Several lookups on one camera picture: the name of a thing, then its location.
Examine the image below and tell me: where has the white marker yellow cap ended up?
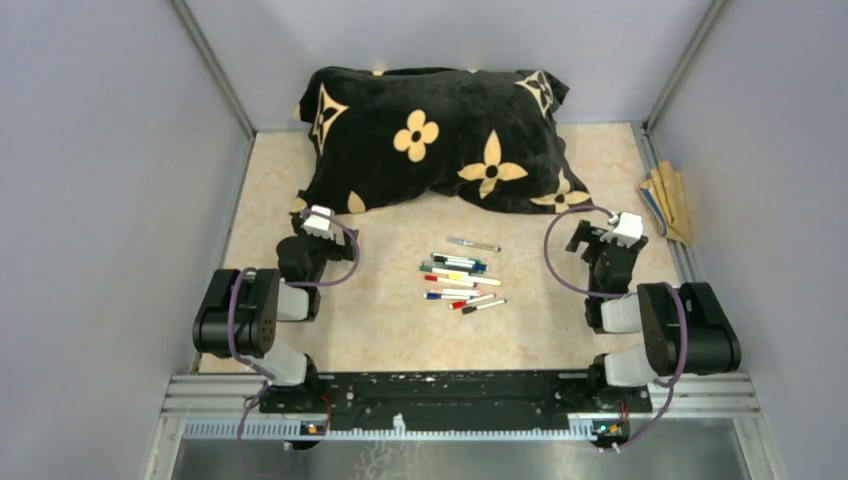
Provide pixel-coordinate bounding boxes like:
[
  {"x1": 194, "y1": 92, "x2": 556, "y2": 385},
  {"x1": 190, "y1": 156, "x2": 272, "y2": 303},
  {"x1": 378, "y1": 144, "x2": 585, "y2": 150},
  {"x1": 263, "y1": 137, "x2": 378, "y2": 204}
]
[{"x1": 445, "y1": 273, "x2": 502, "y2": 286}]

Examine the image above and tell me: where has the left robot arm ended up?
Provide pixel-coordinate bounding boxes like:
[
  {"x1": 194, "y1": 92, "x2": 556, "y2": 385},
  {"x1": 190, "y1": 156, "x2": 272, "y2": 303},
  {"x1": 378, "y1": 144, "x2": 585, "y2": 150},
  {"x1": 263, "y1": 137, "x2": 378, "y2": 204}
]
[{"x1": 192, "y1": 206, "x2": 360, "y2": 414}]

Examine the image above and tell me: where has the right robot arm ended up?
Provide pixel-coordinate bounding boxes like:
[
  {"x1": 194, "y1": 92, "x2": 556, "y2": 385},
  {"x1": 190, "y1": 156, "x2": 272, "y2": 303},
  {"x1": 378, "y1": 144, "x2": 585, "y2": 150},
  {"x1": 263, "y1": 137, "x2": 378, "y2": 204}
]
[{"x1": 565, "y1": 220, "x2": 742, "y2": 412}]

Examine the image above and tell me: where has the folded tan cloth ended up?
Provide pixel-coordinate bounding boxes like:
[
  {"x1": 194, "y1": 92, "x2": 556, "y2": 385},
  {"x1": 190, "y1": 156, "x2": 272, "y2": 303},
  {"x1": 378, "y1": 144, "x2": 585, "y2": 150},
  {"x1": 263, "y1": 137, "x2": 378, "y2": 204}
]
[{"x1": 639, "y1": 161, "x2": 693, "y2": 246}]

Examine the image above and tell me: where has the white marker blue cap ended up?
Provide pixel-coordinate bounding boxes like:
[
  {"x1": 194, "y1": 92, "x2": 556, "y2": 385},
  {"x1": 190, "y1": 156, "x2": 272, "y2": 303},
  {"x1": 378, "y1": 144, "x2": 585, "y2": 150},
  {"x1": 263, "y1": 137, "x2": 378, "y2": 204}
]
[{"x1": 422, "y1": 292, "x2": 474, "y2": 301}]

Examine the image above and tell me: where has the white marker red cap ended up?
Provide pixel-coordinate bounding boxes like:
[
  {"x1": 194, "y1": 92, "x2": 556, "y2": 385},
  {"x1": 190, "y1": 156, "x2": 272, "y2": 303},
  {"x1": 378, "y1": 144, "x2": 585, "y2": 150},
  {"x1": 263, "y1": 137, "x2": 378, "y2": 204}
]
[{"x1": 423, "y1": 274, "x2": 476, "y2": 288}]

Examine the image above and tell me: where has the black floral pillow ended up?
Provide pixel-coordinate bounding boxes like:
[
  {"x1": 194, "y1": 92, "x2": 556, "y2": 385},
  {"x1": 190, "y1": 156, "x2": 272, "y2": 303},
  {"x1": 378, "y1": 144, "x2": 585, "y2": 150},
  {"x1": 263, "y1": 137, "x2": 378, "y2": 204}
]
[{"x1": 293, "y1": 66, "x2": 592, "y2": 214}]

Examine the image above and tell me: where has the white marker pink cap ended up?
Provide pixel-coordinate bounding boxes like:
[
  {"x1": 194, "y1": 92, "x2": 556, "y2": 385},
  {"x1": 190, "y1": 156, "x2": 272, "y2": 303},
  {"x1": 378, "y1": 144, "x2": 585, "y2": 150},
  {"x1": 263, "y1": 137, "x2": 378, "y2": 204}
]
[{"x1": 431, "y1": 289, "x2": 484, "y2": 297}]

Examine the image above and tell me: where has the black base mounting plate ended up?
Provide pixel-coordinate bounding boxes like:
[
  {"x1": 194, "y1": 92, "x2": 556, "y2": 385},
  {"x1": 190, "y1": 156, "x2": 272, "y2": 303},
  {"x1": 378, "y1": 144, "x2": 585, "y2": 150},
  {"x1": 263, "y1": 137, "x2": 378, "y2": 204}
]
[{"x1": 259, "y1": 369, "x2": 652, "y2": 431}]

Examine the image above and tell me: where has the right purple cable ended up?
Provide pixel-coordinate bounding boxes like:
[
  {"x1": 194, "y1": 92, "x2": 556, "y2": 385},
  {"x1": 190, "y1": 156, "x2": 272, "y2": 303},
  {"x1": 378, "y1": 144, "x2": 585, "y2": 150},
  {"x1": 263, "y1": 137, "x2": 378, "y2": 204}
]
[{"x1": 543, "y1": 203, "x2": 690, "y2": 455}]

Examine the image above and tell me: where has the purple cable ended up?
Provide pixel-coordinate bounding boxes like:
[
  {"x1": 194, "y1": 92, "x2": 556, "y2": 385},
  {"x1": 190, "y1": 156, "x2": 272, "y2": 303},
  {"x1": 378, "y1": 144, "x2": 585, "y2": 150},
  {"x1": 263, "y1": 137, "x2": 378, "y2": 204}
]
[
  {"x1": 543, "y1": 203, "x2": 690, "y2": 455},
  {"x1": 226, "y1": 210, "x2": 362, "y2": 478}
]

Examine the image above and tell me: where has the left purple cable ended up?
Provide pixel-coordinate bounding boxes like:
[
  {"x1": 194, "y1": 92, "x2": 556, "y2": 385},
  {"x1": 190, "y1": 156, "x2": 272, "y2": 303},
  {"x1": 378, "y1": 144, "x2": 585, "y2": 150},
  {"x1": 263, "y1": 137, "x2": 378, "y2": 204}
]
[{"x1": 226, "y1": 210, "x2": 362, "y2": 478}]

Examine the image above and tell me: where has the white cable duct strip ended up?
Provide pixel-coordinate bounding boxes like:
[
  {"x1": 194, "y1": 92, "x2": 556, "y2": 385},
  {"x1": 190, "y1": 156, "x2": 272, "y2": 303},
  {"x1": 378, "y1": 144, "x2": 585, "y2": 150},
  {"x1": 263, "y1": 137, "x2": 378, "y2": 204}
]
[{"x1": 183, "y1": 415, "x2": 597, "y2": 442}]

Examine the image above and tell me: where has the aluminium front rail frame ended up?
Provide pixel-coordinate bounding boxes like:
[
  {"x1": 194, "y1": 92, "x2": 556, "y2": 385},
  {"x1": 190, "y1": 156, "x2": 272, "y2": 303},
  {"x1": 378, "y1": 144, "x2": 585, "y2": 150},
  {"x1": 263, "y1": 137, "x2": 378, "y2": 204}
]
[{"x1": 146, "y1": 370, "x2": 785, "y2": 479}]

